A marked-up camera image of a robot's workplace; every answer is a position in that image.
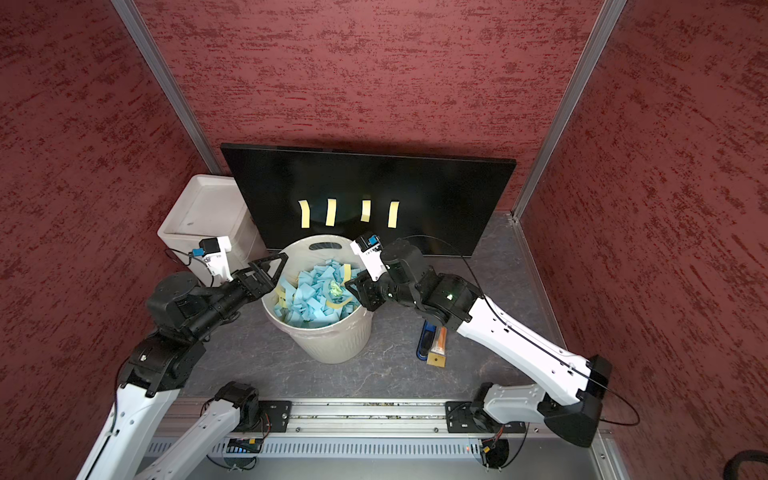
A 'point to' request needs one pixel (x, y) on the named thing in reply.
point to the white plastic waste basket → (306, 343)
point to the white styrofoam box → (212, 206)
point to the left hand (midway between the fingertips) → (278, 268)
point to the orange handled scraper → (438, 354)
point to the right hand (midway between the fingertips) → (355, 287)
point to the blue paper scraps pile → (319, 296)
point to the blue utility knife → (426, 340)
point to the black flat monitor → (447, 205)
